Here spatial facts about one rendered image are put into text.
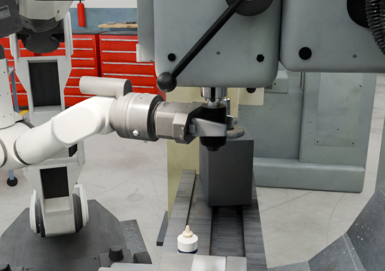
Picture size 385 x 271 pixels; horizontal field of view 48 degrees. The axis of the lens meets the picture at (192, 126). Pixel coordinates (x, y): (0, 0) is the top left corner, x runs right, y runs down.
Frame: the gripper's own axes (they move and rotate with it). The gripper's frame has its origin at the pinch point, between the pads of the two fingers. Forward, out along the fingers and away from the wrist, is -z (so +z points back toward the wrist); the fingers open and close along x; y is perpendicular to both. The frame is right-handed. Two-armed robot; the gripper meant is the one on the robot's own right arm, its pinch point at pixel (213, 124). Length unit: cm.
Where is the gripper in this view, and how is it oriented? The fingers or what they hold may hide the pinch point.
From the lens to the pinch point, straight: 77.7
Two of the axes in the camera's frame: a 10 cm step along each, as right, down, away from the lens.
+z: -9.4, -1.0, 3.2
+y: -0.1, 9.6, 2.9
